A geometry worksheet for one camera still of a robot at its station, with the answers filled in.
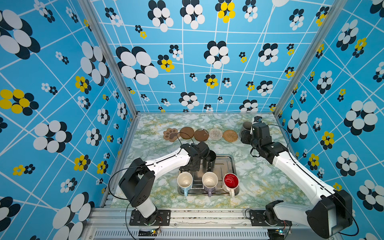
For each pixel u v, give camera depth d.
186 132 1.08
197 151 0.62
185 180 0.85
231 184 0.85
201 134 1.07
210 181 0.85
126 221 0.72
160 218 0.72
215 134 1.06
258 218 0.72
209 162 0.87
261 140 0.60
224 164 0.93
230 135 1.06
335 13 0.69
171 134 1.08
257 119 0.71
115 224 0.73
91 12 0.70
